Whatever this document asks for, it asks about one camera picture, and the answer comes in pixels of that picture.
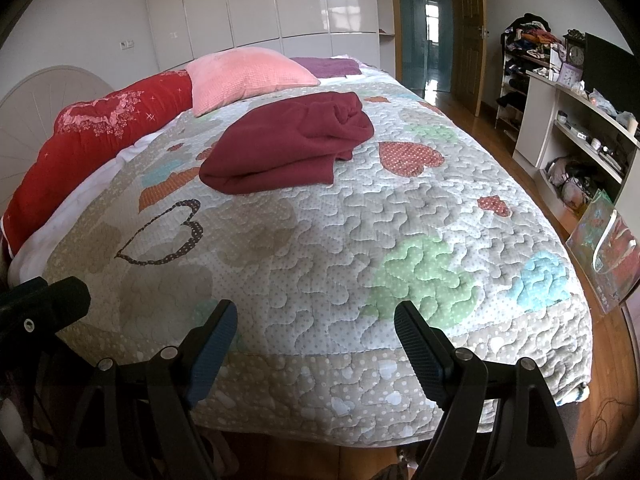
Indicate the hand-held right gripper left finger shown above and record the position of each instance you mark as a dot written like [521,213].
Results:
[210,360]

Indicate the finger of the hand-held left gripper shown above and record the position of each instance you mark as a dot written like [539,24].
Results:
[67,305]

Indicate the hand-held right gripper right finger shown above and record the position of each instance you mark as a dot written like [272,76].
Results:
[420,352]

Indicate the maroon garment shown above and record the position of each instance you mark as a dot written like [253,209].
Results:
[290,145]

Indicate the pile of clothes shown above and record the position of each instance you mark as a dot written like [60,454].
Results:
[532,35]

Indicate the white fluffy cloth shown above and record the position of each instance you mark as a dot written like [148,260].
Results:
[12,440]

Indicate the quilted heart-pattern bedspread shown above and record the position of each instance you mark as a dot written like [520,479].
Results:
[325,260]

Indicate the red patterned duvet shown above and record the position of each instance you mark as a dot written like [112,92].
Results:
[75,155]

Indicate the white round headboard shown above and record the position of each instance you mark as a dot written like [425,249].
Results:
[35,110]

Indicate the iridescent gift bag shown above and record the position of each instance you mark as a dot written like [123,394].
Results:
[602,250]

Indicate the bags under shelf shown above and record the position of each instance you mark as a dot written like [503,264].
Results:
[570,185]

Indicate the white shelf unit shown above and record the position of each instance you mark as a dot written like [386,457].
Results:
[535,120]

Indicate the shoe rack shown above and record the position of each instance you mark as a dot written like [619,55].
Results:
[512,95]

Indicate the pink pillow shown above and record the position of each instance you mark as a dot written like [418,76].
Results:
[245,77]

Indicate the purple cloth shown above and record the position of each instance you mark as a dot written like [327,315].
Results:
[325,66]

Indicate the wooden door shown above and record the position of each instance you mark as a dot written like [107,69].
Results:
[467,40]

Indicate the black television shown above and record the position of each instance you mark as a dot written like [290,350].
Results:
[607,72]

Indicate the ornate table clock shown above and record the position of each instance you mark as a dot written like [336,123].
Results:
[575,52]

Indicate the glossy white wardrobe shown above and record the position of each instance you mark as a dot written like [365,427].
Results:
[260,5]

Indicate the wall switch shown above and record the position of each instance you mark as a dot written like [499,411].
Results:
[127,45]

